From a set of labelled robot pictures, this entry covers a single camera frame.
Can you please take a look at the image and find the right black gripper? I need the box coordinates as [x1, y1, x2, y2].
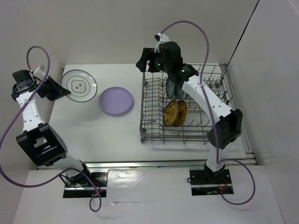
[135, 48, 171, 74]

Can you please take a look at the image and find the white plate with rings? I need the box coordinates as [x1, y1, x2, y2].
[61, 70, 98, 103]

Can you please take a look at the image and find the blue patterned plate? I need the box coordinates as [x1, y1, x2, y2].
[175, 85, 185, 99]
[166, 78, 176, 98]

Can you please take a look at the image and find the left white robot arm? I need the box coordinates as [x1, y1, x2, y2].
[12, 65, 92, 186]

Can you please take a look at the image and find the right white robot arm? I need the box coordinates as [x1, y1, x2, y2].
[136, 42, 243, 183]

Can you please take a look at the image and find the left yellow patterned plate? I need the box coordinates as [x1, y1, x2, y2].
[164, 100, 178, 127]

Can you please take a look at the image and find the yellow patterned plate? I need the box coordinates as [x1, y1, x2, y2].
[164, 100, 178, 127]
[173, 100, 187, 127]

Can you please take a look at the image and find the right yellow patterned plate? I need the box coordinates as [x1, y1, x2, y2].
[173, 100, 187, 127]

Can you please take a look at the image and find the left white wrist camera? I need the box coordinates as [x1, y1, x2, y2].
[33, 65, 47, 80]

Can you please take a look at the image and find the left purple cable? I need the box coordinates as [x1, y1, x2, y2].
[0, 45, 102, 212]

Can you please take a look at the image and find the purple cable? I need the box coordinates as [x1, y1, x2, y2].
[0, 45, 102, 212]
[160, 20, 256, 205]

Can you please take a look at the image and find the grey wire dish rack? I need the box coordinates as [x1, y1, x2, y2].
[139, 63, 242, 145]

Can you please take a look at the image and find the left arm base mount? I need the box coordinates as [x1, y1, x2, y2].
[62, 171, 108, 198]

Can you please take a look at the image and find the silver aluminium rail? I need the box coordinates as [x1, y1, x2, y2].
[37, 159, 211, 170]

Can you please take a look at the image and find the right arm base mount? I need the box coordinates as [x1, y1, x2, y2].
[186, 169, 234, 196]

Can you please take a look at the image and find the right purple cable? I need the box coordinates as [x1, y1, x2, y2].
[160, 20, 256, 205]

